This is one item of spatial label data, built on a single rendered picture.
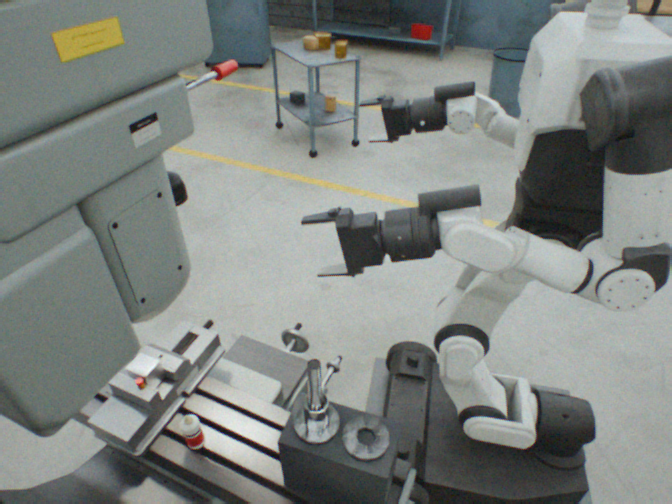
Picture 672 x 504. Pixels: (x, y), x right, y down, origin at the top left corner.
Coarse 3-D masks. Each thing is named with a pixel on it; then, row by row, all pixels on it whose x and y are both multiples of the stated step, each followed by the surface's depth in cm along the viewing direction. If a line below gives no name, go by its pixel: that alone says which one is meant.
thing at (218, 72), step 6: (216, 66) 75; (222, 66) 75; (228, 66) 76; (234, 66) 78; (210, 72) 74; (216, 72) 75; (222, 72) 75; (228, 72) 76; (198, 78) 72; (204, 78) 72; (210, 78) 73; (216, 78) 75; (222, 78) 76; (186, 84) 70; (192, 84) 70; (198, 84) 71
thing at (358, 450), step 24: (336, 408) 92; (288, 432) 88; (312, 432) 86; (336, 432) 87; (360, 432) 88; (384, 432) 86; (288, 456) 88; (312, 456) 85; (336, 456) 84; (360, 456) 83; (384, 456) 84; (288, 480) 96; (312, 480) 92; (336, 480) 88; (360, 480) 85; (384, 480) 82
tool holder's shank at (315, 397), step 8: (312, 360) 78; (312, 368) 76; (320, 368) 77; (312, 376) 77; (320, 376) 79; (312, 384) 79; (320, 384) 80; (312, 392) 80; (320, 392) 81; (312, 400) 82; (320, 400) 82
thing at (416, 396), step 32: (416, 352) 167; (416, 384) 159; (384, 416) 150; (416, 416) 149; (448, 416) 151; (544, 416) 132; (576, 416) 131; (416, 448) 138; (448, 448) 143; (480, 448) 142; (512, 448) 142; (544, 448) 138; (576, 448) 134; (416, 480) 135; (448, 480) 135; (480, 480) 135; (512, 480) 135; (544, 480) 135; (576, 480) 135
